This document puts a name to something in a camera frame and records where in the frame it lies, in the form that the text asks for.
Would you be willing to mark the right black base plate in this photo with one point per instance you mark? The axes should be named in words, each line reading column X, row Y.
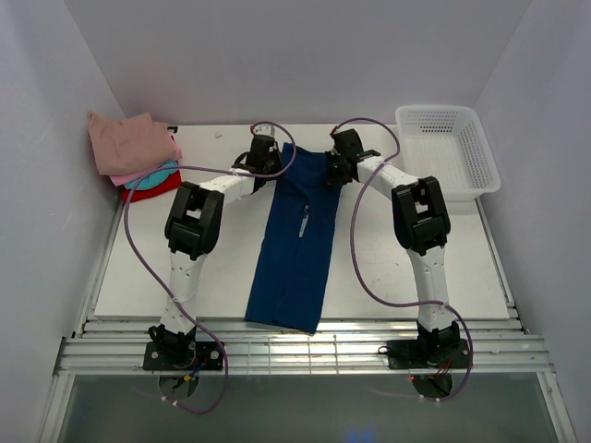
column 411, row 354

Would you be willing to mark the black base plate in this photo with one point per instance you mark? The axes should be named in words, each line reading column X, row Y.
column 204, row 354
column 411, row 354

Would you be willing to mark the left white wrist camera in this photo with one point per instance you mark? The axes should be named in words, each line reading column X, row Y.
column 265, row 130

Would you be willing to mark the blue printed t shirt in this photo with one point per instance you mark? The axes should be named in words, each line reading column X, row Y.
column 292, row 271

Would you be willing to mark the aluminium rail frame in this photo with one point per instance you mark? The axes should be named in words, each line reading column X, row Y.
column 108, row 347

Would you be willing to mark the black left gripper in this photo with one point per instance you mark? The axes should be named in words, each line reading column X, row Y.
column 277, row 157

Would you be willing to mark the white plastic basket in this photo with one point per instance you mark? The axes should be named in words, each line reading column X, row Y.
column 449, row 143

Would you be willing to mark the beige folded t shirt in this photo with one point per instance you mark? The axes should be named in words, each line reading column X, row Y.
column 128, row 146

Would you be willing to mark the pink folded t shirt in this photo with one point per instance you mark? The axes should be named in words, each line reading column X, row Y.
column 120, row 180

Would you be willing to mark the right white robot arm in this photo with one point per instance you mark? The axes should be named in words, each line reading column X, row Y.
column 421, row 225

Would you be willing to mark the teal folded t shirt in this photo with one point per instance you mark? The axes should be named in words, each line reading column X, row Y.
column 152, row 180

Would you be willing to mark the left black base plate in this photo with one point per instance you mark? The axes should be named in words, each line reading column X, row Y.
column 204, row 354

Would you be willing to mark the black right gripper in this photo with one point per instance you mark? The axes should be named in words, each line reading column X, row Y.
column 331, row 179

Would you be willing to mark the red folded t shirt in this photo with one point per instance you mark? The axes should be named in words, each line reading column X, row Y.
column 172, row 183

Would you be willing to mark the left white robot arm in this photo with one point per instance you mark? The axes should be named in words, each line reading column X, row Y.
column 192, row 230

